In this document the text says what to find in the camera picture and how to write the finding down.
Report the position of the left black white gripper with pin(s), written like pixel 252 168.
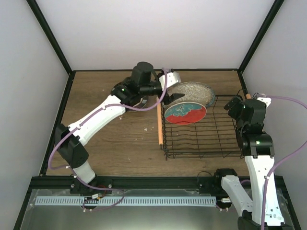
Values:
pixel 167 99

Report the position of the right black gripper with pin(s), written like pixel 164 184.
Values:
pixel 239 104

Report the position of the red and teal floral plate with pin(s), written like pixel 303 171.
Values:
pixel 185 113

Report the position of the speckled beige blue-rimmed plate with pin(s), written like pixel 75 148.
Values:
pixel 194 92

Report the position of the black rimmed cream plate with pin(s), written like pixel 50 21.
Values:
pixel 138 102

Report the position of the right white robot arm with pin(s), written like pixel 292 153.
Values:
pixel 261 210

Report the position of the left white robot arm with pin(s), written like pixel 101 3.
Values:
pixel 143 90

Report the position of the left wooden rack handle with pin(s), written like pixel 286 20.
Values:
pixel 159 123

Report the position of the black wire dish rack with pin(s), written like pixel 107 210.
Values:
pixel 213 136

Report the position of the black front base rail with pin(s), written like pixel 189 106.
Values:
pixel 205 184

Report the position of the black metal enclosure frame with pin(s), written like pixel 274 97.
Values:
pixel 71 74

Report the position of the white slotted cable duct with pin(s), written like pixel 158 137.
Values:
pixel 202 201

